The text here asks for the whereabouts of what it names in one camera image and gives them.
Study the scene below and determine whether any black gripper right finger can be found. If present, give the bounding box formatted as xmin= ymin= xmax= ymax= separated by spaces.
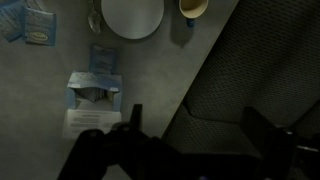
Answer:
xmin=240 ymin=107 xmax=276 ymax=156

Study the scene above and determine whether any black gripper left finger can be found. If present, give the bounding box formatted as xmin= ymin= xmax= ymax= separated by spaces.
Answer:
xmin=130 ymin=104 xmax=143 ymax=130

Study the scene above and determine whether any metal spoon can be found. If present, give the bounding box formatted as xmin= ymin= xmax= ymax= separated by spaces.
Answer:
xmin=88 ymin=0 xmax=101 ymax=34

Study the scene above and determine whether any white plate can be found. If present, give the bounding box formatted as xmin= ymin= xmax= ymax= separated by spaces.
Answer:
xmin=101 ymin=0 xmax=164 ymax=40

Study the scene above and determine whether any blue tea bag box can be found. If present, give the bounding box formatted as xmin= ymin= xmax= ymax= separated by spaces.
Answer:
xmin=62 ymin=72 xmax=122 ymax=139

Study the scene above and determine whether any small blue tea sachet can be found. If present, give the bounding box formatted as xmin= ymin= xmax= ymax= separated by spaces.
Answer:
xmin=89 ymin=45 xmax=117 ymax=74

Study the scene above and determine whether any dark grey sofa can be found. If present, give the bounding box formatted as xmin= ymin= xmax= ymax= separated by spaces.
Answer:
xmin=162 ymin=0 xmax=320 ymax=180

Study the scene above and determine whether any blue Twinings tea sachet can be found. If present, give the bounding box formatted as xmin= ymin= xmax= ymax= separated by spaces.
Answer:
xmin=22 ymin=7 xmax=57 ymax=46

